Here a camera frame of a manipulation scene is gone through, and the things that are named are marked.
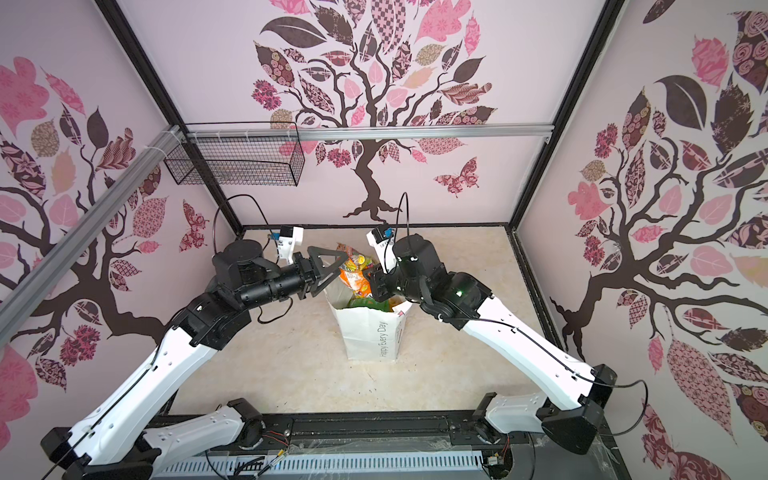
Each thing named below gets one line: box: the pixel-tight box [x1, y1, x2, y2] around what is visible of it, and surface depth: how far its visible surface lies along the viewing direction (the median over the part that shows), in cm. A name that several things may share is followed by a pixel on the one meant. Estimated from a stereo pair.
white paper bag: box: [324, 275, 413, 361], surface depth 73 cm
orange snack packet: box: [339, 269, 372, 297], surface depth 66 cm
